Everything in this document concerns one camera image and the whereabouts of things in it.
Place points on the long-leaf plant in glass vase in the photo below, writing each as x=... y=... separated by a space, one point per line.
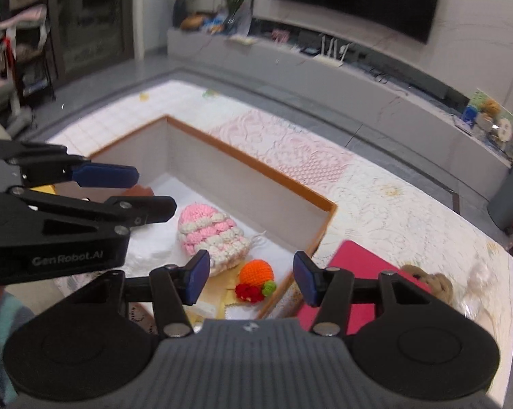
x=237 y=0

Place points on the orange cardboard box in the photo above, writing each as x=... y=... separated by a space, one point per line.
x=248 y=179

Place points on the yellow cloth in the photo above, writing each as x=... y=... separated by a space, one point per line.
x=222 y=296

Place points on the brown bear-shaped sponge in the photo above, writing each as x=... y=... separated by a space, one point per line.
x=137 y=191

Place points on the white router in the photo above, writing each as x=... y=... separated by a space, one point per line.
x=331 y=57

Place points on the green printed card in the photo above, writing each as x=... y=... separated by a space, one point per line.
x=478 y=100

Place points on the orange crochet fruit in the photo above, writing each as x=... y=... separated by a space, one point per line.
x=256 y=277

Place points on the grey television cabinet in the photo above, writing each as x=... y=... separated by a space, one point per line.
x=307 y=81

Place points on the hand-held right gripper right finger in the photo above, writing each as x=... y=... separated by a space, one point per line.
x=305 y=279

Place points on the pink and white crochet hat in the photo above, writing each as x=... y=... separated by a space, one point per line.
x=214 y=234

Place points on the large clear plastic bag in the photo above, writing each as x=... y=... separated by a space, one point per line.
x=482 y=285

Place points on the red plastic dispenser box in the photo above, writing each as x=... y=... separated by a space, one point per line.
x=358 y=260

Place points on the pink and white rack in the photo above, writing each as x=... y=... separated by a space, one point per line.
x=14 y=51

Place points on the brown teddy bear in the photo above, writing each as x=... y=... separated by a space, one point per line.
x=490 y=108

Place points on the dark vase with dried flowers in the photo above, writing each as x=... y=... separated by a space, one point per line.
x=180 y=4

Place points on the grey trash bin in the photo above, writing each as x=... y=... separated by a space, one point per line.
x=510 y=200

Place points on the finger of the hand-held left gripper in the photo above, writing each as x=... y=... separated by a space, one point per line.
x=145 y=211
x=107 y=175

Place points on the snack packets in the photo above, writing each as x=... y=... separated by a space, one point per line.
x=214 y=23

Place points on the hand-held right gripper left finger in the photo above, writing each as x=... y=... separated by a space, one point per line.
x=197 y=277

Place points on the brown round object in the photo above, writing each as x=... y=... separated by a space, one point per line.
x=193 y=22

